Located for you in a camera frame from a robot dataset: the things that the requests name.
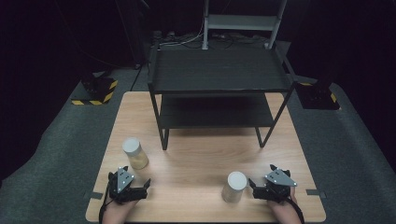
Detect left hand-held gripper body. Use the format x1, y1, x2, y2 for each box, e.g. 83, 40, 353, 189
106, 167, 149, 205

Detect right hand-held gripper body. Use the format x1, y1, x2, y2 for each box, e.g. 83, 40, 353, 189
252, 169, 299, 204

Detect yellowish glass jar white lid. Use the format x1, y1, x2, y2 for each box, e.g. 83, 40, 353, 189
121, 136, 149, 171

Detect pale glass jar white lid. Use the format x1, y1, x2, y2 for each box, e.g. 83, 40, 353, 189
220, 171, 248, 203

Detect black two-tier shelf rack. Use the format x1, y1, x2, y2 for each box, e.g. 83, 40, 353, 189
147, 41, 298, 151

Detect person's left hand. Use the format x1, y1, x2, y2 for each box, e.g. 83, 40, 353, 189
102, 199, 140, 224

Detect person's right hand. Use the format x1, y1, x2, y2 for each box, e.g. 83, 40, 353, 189
266, 186, 303, 224

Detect black stand base striped tape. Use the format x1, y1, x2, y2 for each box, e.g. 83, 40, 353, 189
295, 81, 341, 111
71, 77, 119, 106

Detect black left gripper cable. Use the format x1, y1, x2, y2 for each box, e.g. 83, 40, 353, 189
98, 181, 114, 224

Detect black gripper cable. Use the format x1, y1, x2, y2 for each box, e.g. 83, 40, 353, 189
287, 196, 306, 224
98, 181, 114, 224

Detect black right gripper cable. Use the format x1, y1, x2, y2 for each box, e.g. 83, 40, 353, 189
287, 196, 306, 224

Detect black floor cable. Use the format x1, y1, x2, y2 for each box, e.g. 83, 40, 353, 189
129, 62, 148, 92

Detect bundle of floor cables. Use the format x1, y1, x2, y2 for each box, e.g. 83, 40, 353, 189
151, 29, 269, 50

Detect grey metal stand frame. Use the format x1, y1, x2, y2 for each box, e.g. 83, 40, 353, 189
202, 0, 288, 50

